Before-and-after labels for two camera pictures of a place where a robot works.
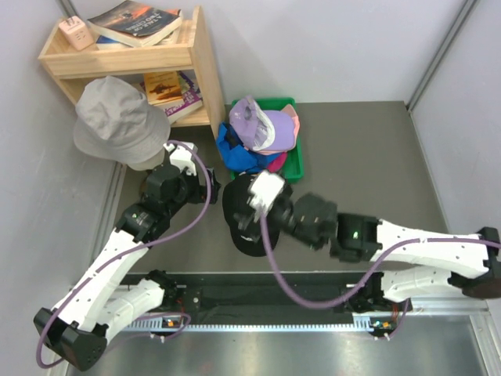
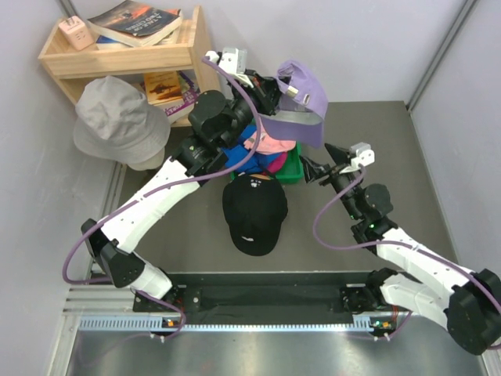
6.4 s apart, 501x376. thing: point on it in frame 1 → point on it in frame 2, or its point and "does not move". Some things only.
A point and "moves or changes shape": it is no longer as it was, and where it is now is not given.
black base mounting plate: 259,294 does not move
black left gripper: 200,191 → 266,92
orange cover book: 162,87 does not move
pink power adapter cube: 76,31 does not move
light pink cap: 296,120 → 268,144
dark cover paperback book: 135,23 does not move
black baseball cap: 246,226 does not move
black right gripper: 250,225 → 313,170
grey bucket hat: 115,121 does not move
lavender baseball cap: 259,130 moves or changes shape
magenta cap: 278,164 does not move
